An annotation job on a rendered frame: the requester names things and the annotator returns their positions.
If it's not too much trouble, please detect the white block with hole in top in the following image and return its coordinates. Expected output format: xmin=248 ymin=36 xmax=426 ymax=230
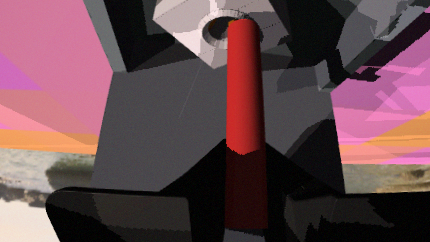
xmin=153 ymin=0 xmax=292 ymax=69

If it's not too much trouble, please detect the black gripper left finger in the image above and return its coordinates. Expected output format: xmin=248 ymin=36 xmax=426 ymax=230
xmin=45 ymin=139 xmax=226 ymax=242

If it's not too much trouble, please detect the dark red peg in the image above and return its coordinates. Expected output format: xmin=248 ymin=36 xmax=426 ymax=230
xmin=225 ymin=19 xmax=268 ymax=229

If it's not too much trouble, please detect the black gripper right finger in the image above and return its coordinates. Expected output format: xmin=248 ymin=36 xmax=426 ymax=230
xmin=262 ymin=142 xmax=430 ymax=242

